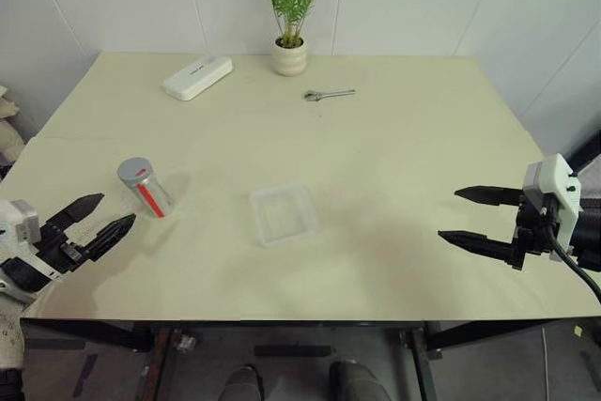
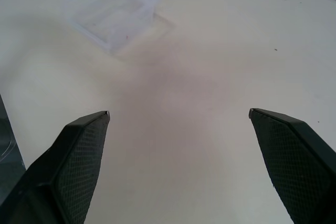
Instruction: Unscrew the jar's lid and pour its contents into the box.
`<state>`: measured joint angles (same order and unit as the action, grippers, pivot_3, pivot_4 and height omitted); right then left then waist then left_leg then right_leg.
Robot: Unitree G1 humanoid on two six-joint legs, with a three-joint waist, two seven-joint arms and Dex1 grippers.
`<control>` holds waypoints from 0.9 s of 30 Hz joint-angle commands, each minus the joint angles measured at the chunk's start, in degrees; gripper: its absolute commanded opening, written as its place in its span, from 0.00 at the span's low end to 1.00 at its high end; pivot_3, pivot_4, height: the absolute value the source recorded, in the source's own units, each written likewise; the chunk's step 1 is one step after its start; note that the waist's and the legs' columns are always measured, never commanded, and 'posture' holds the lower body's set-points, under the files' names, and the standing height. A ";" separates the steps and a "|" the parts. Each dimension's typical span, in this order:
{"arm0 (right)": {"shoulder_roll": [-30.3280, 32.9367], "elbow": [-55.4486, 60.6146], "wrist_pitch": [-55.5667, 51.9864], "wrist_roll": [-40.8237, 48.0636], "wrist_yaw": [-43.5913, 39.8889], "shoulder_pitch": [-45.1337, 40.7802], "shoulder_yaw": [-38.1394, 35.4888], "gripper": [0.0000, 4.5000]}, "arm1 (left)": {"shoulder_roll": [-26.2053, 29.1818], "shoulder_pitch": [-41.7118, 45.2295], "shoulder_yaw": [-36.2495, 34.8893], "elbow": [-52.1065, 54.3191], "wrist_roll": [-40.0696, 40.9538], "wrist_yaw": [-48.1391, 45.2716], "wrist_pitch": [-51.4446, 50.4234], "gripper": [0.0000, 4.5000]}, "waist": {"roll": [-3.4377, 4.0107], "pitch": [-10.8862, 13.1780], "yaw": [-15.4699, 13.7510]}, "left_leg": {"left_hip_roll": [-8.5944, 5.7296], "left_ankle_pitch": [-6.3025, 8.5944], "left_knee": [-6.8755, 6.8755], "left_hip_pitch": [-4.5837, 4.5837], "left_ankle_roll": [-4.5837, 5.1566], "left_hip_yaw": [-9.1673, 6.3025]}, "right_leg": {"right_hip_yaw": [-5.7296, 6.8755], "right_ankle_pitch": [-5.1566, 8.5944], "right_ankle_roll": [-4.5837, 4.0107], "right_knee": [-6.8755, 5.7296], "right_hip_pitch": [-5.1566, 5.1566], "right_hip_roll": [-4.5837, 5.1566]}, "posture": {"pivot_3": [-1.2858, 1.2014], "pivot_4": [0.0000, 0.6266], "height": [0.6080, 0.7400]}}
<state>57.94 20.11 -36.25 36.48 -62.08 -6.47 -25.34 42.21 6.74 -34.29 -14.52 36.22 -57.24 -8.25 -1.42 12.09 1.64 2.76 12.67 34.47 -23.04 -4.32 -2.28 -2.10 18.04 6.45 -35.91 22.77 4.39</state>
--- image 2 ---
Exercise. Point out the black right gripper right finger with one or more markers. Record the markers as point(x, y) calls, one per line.
point(302, 166)

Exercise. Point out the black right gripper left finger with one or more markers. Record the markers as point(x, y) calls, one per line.
point(60, 171)

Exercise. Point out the clear plastic storage bin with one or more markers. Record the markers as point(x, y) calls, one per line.
point(111, 15)

